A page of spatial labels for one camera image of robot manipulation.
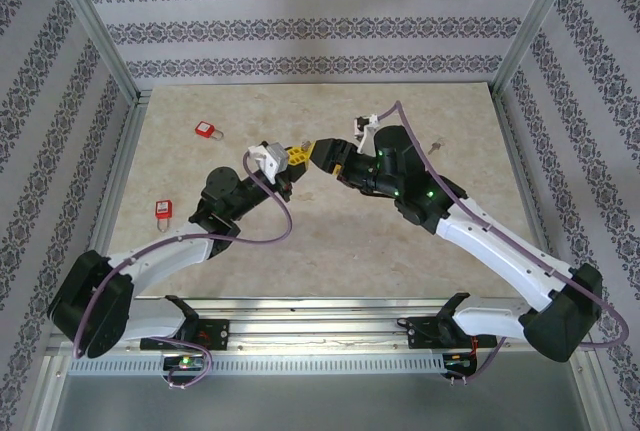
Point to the small metal key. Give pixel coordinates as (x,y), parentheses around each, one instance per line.
(436,145)

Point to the controller board green light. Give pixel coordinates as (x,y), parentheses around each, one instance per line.
(185,362)
(457,362)

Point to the red padlock steel shackle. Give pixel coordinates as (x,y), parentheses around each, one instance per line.
(162,208)
(203,129)

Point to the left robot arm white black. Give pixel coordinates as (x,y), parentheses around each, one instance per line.
(165,263)

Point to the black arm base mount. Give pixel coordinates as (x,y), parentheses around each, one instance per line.
(420,333)
(215,333)

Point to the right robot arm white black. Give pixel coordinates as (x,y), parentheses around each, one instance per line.
(492,246)

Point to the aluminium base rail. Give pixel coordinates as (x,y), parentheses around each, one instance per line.
(310,331)

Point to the aluminium frame side rail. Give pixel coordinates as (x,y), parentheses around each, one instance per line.
(117,176)
(530,191)

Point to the grey metal base plate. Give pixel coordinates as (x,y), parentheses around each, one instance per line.
(320,403)

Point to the aluminium frame post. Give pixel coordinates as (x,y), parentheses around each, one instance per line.
(95,26)
(540,21)

